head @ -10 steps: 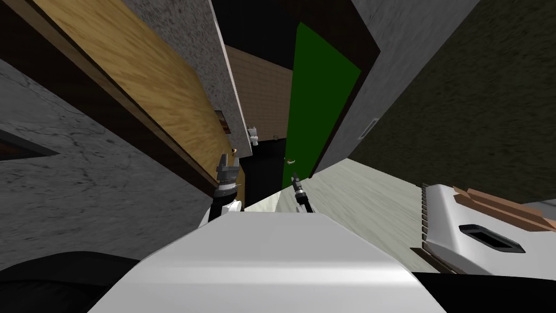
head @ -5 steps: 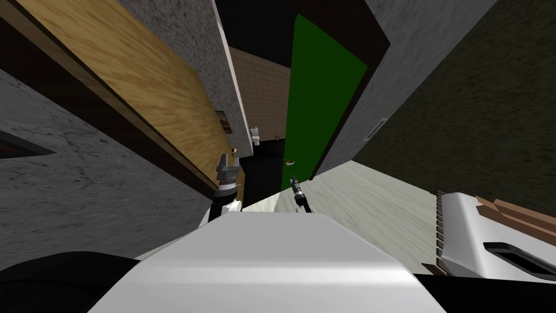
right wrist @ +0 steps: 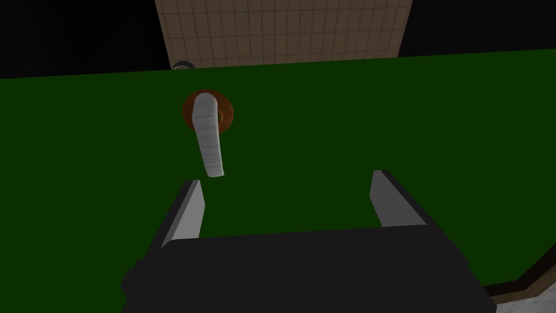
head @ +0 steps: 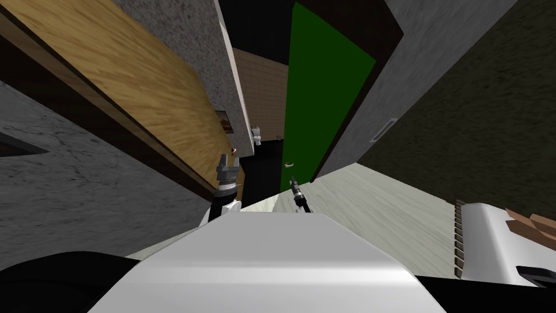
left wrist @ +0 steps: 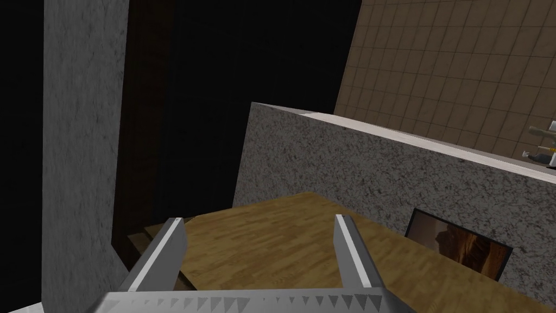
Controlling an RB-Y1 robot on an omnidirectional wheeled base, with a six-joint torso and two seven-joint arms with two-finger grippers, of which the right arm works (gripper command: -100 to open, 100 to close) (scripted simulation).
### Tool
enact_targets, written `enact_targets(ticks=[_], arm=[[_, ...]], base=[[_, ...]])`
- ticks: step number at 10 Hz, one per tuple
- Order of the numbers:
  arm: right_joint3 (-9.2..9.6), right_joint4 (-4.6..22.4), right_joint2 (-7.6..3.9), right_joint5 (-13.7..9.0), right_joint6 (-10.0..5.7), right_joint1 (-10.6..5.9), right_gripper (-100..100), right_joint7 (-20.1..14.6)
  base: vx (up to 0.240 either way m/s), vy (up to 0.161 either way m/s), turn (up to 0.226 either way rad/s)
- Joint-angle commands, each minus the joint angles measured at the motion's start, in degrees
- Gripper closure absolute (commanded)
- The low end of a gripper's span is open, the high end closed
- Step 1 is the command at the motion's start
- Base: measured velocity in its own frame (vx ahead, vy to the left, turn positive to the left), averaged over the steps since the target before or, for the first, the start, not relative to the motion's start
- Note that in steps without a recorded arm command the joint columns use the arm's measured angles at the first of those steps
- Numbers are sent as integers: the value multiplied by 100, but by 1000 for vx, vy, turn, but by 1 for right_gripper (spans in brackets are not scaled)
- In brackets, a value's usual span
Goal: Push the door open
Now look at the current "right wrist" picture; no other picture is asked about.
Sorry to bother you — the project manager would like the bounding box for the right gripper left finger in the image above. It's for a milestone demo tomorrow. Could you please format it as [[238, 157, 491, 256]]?
[[149, 179, 206, 251]]

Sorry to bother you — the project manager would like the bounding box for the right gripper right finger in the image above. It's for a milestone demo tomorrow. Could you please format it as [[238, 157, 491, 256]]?
[[369, 169, 435, 229]]

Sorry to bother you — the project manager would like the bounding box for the grey lever door handle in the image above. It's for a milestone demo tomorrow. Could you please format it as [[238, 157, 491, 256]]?
[[182, 90, 235, 178]]

